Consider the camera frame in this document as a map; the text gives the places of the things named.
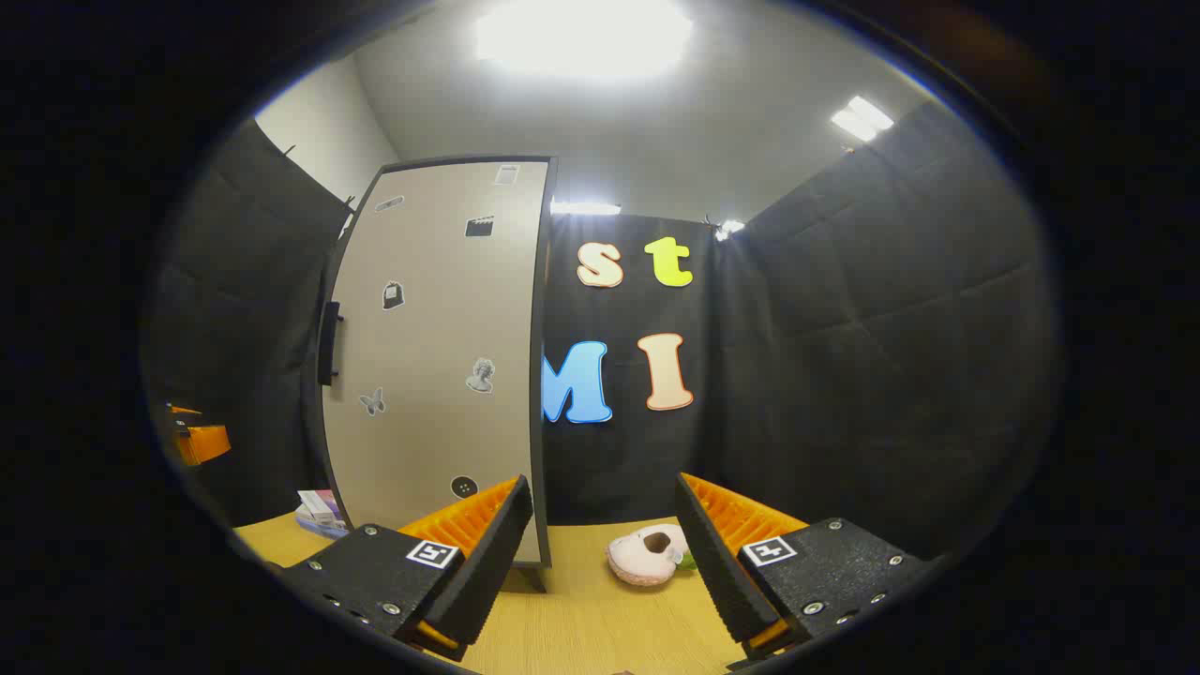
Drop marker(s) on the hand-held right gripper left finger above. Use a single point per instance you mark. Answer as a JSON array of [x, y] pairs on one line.
[[492, 562]]

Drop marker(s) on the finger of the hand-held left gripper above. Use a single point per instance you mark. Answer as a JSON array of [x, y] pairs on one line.
[[206, 442]]

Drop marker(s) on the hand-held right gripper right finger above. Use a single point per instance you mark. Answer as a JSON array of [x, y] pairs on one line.
[[717, 572]]

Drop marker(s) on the light grey cabinet door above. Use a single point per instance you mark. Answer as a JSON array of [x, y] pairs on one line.
[[431, 422]]

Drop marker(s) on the pink plush toy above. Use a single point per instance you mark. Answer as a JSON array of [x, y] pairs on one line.
[[637, 562]]

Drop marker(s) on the pink book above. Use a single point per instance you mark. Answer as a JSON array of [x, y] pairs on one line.
[[319, 504]]

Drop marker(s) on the blue book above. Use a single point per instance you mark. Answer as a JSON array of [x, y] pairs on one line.
[[323, 528]]

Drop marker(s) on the black backdrop cloth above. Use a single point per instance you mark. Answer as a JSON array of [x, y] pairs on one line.
[[844, 375]]

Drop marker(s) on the ceiling light strip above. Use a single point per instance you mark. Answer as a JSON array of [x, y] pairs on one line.
[[586, 208]]

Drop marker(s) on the small ceiling light panel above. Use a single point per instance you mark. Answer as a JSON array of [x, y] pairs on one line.
[[861, 119]]

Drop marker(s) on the large ceiling light panel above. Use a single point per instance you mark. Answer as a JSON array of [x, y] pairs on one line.
[[581, 37]]

